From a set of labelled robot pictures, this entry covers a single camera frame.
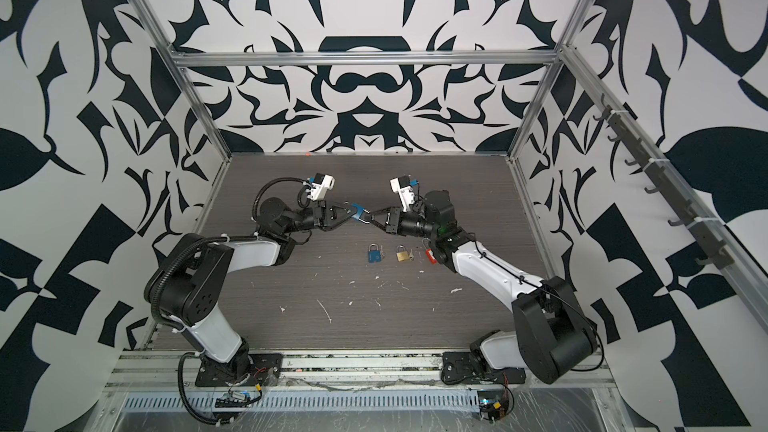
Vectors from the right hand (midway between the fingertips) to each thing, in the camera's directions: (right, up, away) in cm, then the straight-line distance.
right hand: (366, 219), depth 74 cm
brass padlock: (+10, -13, +21) cm, 27 cm away
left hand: (-2, +2, 0) cm, 3 cm away
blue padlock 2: (+1, -14, +20) cm, 24 cm away
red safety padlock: (+15, -7, -7) cm, 18 cm away
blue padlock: (-2, +2, +2) cm, 3 cm away
